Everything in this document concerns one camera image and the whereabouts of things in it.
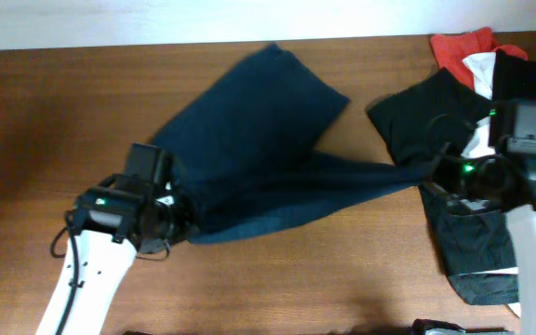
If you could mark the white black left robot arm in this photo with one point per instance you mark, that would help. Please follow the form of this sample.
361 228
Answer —
120 220

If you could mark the red garment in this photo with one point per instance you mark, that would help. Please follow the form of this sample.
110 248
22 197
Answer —
450 50

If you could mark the black t-shirt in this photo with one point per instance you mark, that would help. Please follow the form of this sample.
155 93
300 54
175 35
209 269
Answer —
439 115

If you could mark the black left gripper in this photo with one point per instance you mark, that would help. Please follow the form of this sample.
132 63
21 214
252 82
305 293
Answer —
186 221

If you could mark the white garment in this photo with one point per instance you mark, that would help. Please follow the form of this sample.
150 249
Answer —
481 66

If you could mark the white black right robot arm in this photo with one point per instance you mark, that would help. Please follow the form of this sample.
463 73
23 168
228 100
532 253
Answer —
535 223

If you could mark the dark blue shorts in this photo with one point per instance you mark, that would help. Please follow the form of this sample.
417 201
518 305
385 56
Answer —
246 152

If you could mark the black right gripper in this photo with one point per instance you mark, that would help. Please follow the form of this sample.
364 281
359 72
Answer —
441 167

